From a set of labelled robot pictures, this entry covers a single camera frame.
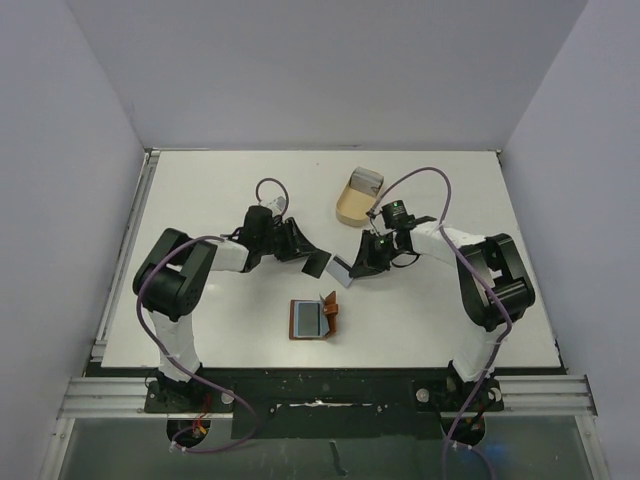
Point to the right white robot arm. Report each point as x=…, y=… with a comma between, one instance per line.
x=494, y=284

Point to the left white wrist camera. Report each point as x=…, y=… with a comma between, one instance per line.
x=276, y=202

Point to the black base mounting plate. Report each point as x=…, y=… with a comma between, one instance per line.
x=356, y=405

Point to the aluminium rail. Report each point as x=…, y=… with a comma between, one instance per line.
x=103, y=397
x=546, y=395

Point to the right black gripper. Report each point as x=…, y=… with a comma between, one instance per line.
x=375, y=250

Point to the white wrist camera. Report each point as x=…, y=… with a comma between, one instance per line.
x=371, y=215
x=276, y=202

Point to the black credit card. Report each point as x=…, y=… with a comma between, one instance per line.
x=316, y=264

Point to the aluminium rail left edge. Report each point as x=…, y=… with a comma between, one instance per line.
x=151, y=157

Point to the aluminium rail front left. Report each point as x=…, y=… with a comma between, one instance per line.
x=103, y=397

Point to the aluminium rail front right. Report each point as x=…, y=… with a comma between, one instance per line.
x=546, y=395

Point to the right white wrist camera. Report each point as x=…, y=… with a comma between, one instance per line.
x=371, y=215

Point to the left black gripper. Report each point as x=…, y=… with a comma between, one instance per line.
x=295, y=245

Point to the silver striped credit card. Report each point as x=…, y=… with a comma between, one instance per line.
x=340, y=270

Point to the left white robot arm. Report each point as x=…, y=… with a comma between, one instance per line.
x=171, y=280

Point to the tan oval cardboard tray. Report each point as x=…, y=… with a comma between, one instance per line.
x=351, y=207

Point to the brown leather card holder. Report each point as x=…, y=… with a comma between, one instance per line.
x=329, y=310

